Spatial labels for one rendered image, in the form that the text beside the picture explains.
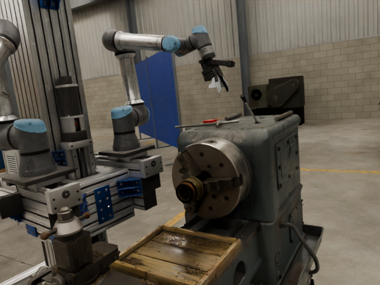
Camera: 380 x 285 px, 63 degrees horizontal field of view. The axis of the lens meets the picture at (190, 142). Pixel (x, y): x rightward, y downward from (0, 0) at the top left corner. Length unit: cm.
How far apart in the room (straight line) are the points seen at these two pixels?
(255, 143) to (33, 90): 107
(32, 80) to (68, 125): 27
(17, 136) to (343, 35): 1050
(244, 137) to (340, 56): 991
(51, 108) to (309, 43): 1023
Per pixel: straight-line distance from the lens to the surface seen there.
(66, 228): 87
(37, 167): 144
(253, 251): 139
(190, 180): 116
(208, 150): 121
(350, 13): 1130
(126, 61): 184
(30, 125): 143
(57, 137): 169
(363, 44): 1112
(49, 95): 168
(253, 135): 131
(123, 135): 170
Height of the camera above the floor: 145
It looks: 10 degrees down
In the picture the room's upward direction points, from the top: 6 degrees counter-clockwise
